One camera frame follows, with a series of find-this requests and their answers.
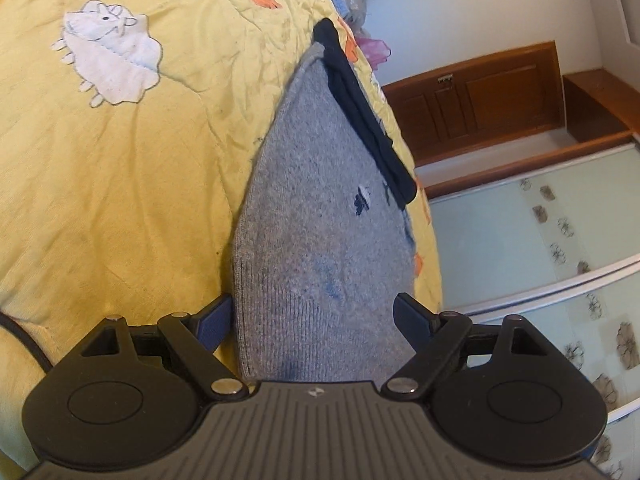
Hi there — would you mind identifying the clear plastic bag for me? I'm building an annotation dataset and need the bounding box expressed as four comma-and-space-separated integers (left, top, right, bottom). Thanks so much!
342, 0, 369, 28

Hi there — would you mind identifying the brown wooden door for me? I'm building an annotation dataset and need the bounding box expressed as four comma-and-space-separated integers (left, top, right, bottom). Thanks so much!
382, 41, 640, 200

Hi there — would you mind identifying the yellow printed quilt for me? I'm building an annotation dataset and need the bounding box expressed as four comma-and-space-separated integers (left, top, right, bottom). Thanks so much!
0, 0, 443, 471

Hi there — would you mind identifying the grey sweater with navy sleeves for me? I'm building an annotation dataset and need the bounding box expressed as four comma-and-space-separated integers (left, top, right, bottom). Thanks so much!
231, 17, 418, 385

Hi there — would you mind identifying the frosted glass sliding door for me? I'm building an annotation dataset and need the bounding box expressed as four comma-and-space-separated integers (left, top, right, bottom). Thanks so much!
427, 132, 640, 480

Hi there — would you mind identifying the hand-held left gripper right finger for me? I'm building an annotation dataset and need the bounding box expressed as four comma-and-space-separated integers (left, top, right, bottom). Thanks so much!
381, 294, 551, 401

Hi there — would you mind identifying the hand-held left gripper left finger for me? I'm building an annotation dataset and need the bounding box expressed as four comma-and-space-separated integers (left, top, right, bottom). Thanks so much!
80, 294, 246, 401

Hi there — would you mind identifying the pink plastic bag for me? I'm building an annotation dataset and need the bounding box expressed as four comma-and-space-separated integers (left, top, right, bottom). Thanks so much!
357, 35, 393, 68

